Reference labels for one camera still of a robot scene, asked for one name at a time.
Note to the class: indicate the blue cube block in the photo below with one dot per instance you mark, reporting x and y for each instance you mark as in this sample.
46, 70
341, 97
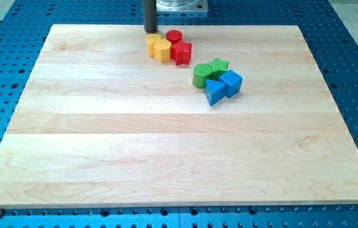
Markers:
233, 82

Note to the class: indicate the red star block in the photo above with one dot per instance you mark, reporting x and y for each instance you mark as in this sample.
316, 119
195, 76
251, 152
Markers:
180, 52

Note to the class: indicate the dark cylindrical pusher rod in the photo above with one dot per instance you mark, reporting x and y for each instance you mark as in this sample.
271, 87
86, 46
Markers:
149, 9

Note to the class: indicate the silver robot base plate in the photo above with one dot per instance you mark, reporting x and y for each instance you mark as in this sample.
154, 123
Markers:
182, 5

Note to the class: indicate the light wooden board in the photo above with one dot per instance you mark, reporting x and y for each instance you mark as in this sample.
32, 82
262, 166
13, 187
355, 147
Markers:
101, 124

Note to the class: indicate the green star block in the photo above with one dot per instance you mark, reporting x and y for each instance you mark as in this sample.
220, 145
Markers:
218, 67

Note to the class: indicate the yellow heart block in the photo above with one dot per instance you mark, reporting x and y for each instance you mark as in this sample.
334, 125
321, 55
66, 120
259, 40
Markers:
150, 40

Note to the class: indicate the red cylinder block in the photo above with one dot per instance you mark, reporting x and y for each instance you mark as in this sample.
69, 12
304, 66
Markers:
174, 36

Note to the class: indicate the blue triangle block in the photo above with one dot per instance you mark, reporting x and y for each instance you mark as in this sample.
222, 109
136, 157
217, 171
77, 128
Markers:
214, 91

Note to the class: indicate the green cylinder block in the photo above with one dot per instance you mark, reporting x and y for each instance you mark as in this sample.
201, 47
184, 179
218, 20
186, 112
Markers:
201, 73

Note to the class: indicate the blue perforated metal table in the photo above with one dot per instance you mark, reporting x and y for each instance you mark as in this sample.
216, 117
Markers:
24, 29

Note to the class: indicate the yellow hexagon block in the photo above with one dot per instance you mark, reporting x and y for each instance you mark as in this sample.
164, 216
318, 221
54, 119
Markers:
162, 50

